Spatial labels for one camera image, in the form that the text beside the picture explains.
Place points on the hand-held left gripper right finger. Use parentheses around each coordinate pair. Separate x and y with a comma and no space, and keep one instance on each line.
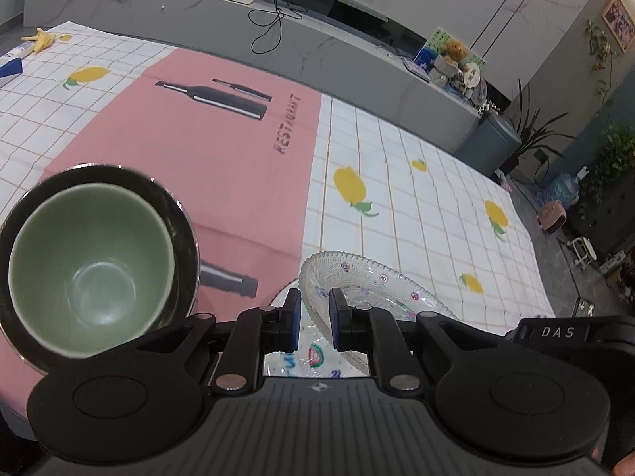
(334,320)

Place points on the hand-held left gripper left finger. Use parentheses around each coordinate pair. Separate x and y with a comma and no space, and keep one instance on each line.
(296,322)

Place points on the white painted ceramic plate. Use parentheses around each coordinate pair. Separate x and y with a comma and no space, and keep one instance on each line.
(312,359)

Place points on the large clear flowered glass plate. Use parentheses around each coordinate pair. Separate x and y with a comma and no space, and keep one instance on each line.
(377,282)

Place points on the green ceramic bowl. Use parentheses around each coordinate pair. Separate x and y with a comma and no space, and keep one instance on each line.
(94,267)

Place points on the small white stool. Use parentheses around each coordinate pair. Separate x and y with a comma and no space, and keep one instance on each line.
(581,253)

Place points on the pink pet carrier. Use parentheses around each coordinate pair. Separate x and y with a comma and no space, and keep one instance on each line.
(553,218)

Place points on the blue water bottle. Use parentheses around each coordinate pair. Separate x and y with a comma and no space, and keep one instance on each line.
(563,191)

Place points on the bushy green plant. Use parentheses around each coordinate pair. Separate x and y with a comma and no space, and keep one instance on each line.
(617,163)

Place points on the lemon print checked tablecloth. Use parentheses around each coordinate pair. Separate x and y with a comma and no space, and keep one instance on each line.
(198,158)

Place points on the tall leafy floor plant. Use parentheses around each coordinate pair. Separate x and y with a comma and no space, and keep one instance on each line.
(538,129)

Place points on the grey trash bin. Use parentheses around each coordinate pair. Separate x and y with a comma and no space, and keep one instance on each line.
(488,144)

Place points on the grey marble console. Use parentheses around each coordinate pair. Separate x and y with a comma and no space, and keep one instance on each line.
(347,59)

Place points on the pile of small decorations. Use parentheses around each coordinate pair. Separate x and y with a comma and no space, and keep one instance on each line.
(446,79)

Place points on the hanging vine plant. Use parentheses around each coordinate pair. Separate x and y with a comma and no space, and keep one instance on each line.
(601,59)

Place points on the brown teddy bear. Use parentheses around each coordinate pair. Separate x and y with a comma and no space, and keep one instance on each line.
(454,52)

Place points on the banana peel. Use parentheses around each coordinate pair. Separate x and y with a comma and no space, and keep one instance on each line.
(42,39)

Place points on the blue and white box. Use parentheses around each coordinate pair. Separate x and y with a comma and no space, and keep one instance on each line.
(12,64)

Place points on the framed wall picture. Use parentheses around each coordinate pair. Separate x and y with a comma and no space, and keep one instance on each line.
(619,22)

